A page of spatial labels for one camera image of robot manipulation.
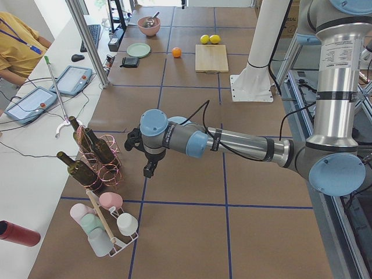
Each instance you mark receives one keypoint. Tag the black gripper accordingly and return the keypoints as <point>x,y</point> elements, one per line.
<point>153,158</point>

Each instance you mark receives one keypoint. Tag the orange mandarin fruit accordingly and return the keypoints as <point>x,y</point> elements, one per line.
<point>176,52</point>

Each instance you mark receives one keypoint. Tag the light green plate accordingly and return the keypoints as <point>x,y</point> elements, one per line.
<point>139,50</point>

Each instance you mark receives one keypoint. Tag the white cup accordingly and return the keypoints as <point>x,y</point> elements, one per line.
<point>127,224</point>

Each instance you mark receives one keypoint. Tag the white cup rack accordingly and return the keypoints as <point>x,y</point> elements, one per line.
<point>119,245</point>

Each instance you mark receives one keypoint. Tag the dark green wine bottle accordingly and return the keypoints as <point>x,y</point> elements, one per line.
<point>81,172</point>

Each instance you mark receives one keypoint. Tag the mint green cup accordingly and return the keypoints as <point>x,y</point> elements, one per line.
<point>89,222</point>

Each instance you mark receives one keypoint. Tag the pale pink cup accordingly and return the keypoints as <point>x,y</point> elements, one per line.
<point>79,210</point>

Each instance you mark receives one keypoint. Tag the light grey cup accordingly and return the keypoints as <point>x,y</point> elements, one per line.
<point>100,242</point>

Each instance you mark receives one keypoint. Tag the metal reacher stick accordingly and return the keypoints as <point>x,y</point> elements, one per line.
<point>65,121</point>

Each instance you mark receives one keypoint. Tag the folded dark grey cloth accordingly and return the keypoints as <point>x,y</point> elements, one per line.
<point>130,62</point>

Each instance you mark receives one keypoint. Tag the blue teach pendant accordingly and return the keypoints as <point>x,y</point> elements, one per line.
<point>73,79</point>
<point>32,105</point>

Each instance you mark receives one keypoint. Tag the bamboo cutting board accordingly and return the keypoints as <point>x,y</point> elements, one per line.
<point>211,59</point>

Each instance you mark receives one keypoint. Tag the black computer mouse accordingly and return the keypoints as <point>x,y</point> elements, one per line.
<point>77,57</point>

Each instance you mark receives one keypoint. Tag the yellow lemon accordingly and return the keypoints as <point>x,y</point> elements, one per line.
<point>214,39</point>
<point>204,39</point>

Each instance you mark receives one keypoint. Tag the pink bowl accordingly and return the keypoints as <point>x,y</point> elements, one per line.
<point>148,29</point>

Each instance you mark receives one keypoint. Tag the metal scoop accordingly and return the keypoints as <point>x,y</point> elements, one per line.
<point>150,21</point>

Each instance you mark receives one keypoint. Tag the red thermos bottle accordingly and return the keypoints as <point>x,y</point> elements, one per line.
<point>17,234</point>

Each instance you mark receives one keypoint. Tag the person in yellow shirt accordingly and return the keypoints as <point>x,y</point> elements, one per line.
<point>21,49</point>

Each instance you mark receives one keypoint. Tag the copper wire bottle rack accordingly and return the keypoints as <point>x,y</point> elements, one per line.
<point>110,174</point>

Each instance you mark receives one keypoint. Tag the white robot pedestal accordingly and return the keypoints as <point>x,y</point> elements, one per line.
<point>253,83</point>

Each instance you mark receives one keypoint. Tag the aluminium frame post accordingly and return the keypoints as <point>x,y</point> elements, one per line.
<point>79,19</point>

